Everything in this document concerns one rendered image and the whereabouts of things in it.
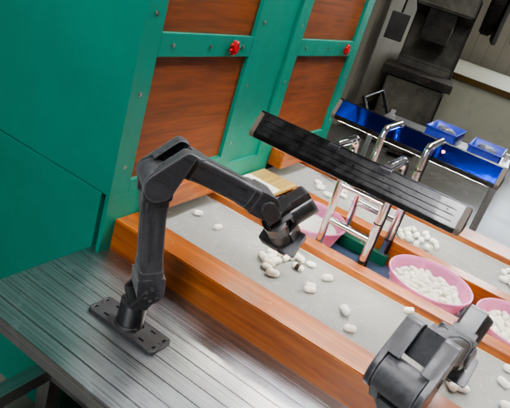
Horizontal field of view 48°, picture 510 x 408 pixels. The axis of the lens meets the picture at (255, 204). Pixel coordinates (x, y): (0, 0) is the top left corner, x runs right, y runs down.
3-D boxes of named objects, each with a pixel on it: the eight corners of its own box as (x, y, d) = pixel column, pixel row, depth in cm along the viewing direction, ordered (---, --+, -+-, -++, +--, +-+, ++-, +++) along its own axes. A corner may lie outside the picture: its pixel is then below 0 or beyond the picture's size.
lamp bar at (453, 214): (457, 238, 135) (470, 211, 132) (247, 134, 160) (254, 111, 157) (465, 229, 142) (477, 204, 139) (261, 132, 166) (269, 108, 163)
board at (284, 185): (248, 207, 184) (250, 204, 183) (213, 187, 190) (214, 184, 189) (295, 188, 211) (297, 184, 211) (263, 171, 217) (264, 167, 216)
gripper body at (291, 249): (273, 218, 143) (267, 206, 136) (308, 237, 139) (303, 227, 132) (259, 240, 141) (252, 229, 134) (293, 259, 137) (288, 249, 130)
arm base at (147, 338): (115, 271, 134) (92, 281, 128) (179, 316, 126) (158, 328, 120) (109, 299, 137) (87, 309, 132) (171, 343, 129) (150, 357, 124)
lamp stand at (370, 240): (335, 311, 160) (395, 169, 142) (277, 276, 168) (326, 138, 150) (359, 288, 176) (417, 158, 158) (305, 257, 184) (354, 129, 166)
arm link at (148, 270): (158, 286, 132) (168, 157, 117) (163, 303, 126) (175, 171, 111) (130, 288, 130) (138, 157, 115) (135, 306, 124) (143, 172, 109)
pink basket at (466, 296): (465, 342, 165) (480, 316, 161) (378, 311, 167) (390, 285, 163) (454, 295, 190) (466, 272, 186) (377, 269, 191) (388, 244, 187)
